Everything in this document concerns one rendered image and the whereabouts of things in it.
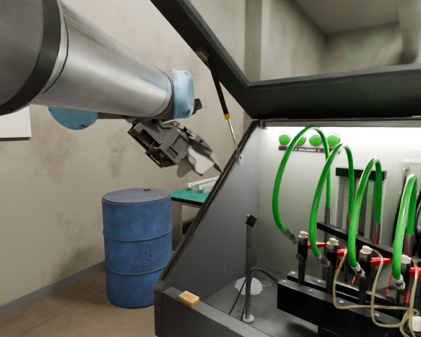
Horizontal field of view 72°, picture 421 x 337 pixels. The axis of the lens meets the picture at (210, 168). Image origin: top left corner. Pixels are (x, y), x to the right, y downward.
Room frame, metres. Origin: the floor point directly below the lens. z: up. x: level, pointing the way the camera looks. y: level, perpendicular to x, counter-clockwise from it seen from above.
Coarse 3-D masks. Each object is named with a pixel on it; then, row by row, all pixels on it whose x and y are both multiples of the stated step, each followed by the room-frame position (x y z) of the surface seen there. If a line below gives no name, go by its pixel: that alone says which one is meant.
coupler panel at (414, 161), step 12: (408, 156) 0.87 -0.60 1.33; (420, 156) 0.86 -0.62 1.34; (408, 168) 0.85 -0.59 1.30; (420, 168) 0.85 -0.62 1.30; (396, 180) 0.89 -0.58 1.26; (420, 180) 0.85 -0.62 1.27; (396, 192) 0.89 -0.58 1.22; (396, 204) 0.89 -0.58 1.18; (420, 216) 0.85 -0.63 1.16; (420, 228) 0.84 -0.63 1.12
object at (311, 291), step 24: (288, 288) 0.76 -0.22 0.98; (312, 288) 0.76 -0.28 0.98; (288, 312) 0.76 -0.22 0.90; (312, 312) 0.72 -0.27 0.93; (336, 312) 0.68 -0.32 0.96; (360, 312) 0.65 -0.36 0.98; (384, 312) 0.67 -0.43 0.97; (336, 336) 0.68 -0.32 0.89; (360, 336) 0.64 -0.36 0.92; (384, 336) 0.61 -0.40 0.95
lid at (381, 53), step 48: (192, 0) 0.82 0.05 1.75; (240, 0) 0.77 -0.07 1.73; (288, 0) 0.72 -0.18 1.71; (336, 0) 0.68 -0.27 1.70; (384, 0) 0.64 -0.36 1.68; (192, 48) 0.97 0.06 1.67; (240, 48) 0.92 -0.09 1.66; (288, 48) 0.85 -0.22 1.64; (336, 48) 0.80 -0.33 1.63; (384, 48) 0.75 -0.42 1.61; (240, 96) 1.13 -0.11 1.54; (288, 96) 1.03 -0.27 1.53; (336, 96) 0.94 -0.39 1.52; (384, 96) 0.87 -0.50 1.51
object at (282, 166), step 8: (304, 128) 0.77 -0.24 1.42; (312, 128) 0.80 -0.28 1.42; (320, 128) 0.85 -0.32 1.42; (296, 136) 0.73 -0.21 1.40; (320, 136) 0.88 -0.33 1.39; (288, 152) 0.69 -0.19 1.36; (328, 152) 0.91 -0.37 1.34; (280, 168) 0.67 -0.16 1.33; (280, 176) 0.66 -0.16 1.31; (328, 176) 0.93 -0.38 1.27; (280, 184) 0.66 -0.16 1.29; (328, 184) 0.93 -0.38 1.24; (328, 192) 0.94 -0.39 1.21; (272, 200) 0.66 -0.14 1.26; (328, 200) 0.94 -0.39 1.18; (272, 208) 0.66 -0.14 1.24; (328, 208) 0.94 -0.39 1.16; (280, 224) 0.67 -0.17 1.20
